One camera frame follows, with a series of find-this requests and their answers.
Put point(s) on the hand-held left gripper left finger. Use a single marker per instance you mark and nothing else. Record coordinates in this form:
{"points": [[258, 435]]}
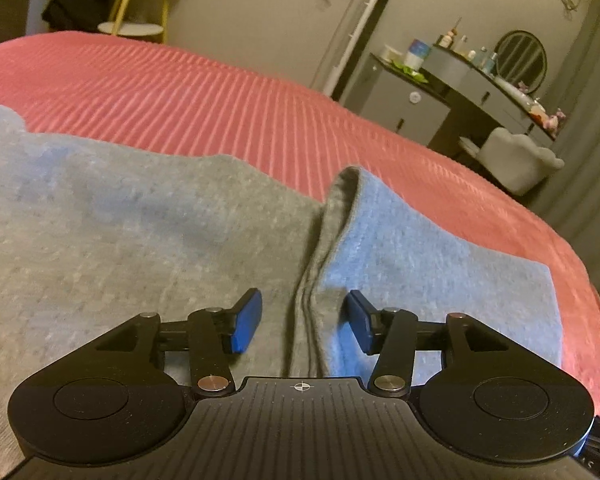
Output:
{"points": [[245, 321]]}

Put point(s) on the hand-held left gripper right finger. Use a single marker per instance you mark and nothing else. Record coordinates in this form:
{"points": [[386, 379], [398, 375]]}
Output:
{"points": [[362, 322]]}

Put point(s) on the grey-blue sweat pants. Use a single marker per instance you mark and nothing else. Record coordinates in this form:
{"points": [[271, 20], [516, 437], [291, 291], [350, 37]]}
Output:
{"points": [[130, 240]]}

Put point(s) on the grey cabinet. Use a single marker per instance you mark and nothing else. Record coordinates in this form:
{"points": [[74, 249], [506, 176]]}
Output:
{"points": [[395, 105]]}

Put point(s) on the white shell-shaped chair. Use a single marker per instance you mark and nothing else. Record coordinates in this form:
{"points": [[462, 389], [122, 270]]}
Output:
{"points": [[520, 165]]}

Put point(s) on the pink ribbed bed blanket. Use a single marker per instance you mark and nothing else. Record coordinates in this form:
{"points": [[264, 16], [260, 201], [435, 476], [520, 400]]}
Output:
{"points": [[205, 95]]}

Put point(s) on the green leaf-shaped tray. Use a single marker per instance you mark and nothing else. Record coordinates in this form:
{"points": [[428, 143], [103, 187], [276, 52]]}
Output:
{"points": [[410, 72]]}

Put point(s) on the grey vanity desk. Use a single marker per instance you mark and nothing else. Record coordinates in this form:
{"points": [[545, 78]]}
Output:
{"points": [[485, 92]]}

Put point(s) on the white box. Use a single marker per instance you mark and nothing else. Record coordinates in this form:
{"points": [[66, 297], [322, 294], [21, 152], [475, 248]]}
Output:
{"points": [[392, 53]]}

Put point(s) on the blue and white container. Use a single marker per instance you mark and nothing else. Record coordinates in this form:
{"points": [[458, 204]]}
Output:
{"points": [[417, 54]]}

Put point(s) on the grey curtain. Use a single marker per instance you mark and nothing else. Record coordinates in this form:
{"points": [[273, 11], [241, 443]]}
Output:
{"points": [[585, 160]]}

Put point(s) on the pink plush toy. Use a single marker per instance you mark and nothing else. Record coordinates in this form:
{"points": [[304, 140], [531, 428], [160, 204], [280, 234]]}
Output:
{"points": [[552, 119]]}

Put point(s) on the white upright pole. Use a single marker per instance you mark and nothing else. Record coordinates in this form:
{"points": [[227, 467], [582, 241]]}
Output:
{"points": [[362, 30]]}

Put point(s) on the round vanity mirror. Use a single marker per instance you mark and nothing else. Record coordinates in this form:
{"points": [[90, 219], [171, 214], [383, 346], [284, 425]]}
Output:
{"points": [[521, 60]]}

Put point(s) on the yellow side table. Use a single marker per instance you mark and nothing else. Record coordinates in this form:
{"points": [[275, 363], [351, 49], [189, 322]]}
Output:
{"points": [[130, 25]]}

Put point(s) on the black bag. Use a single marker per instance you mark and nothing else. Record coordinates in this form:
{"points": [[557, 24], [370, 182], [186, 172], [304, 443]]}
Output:
{"points": [[77, 2]]}

